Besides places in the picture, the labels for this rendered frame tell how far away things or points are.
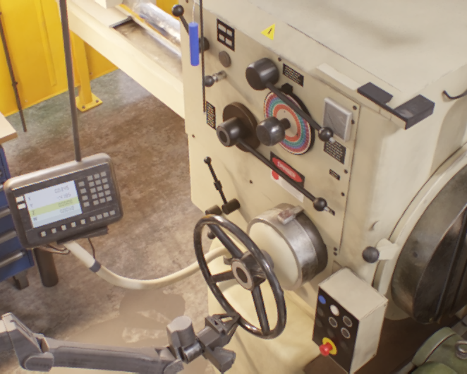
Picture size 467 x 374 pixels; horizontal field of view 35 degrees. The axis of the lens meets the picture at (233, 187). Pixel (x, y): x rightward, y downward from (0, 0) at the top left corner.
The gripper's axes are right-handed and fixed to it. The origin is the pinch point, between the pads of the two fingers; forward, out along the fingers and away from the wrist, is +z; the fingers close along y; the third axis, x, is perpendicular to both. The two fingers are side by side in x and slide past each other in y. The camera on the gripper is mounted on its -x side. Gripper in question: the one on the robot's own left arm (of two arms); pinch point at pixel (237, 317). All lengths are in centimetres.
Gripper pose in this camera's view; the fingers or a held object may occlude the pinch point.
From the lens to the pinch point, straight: 216.0
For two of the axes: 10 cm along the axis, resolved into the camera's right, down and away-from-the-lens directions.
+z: 7.7, -4.3, 4.7
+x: -6.4, -5.3, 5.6
